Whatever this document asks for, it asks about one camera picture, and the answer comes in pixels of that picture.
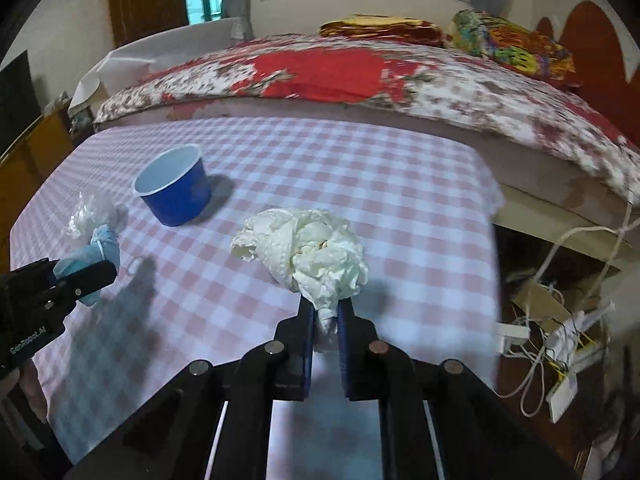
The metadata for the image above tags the white cable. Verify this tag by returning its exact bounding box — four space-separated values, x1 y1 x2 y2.
517 200 637 417

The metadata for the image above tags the red wooden headboard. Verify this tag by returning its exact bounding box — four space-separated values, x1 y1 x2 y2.
535 1 640 147

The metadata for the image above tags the white power strip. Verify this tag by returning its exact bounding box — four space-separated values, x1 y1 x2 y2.
495 322 532 356

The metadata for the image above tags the cardboard box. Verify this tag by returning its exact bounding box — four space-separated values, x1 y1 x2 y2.
510 259 622 337

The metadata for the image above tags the colourful patterned pillow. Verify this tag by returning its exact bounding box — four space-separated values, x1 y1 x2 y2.
446 8 577 82

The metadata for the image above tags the clear plastic bag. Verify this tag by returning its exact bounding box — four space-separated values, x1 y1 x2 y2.
65 191 127 239

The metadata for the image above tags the yellow cable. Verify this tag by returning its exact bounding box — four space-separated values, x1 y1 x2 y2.
549 337 599 377

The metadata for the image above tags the white tissue wad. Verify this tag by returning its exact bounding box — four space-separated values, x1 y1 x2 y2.
231 207 370 352

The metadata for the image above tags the black television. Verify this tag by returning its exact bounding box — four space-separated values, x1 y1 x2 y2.
0 50 44 157

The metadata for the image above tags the brown wooden door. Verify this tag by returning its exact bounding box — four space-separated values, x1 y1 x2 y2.
107 0 190 49

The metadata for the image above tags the blue face mask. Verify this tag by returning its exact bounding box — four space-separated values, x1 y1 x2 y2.
52 224 122 309

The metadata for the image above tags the pink checked tablecloth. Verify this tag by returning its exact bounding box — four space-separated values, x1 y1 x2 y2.
10 117 505 480

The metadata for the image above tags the red floral blanket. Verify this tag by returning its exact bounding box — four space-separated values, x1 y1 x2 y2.
94 34 640 202

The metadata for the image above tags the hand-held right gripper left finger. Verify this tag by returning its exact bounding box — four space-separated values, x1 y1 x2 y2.
65 297 316 480

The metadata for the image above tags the folded yellow red blanket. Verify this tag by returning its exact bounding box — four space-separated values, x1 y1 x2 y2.
319 16 447 47

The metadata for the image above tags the wooden cabinet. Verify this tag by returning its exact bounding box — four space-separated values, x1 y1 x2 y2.
0 109 77 263

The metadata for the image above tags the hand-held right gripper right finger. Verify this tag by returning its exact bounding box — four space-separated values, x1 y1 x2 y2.
337 297 583 480

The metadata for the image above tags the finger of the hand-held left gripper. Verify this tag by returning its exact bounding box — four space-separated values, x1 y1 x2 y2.
49 260 119 306

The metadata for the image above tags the blue paper cup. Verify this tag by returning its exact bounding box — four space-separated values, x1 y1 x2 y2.
132 144 211 227

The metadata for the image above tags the white covered furniture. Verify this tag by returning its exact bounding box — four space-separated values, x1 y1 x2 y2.
67 16 247 117

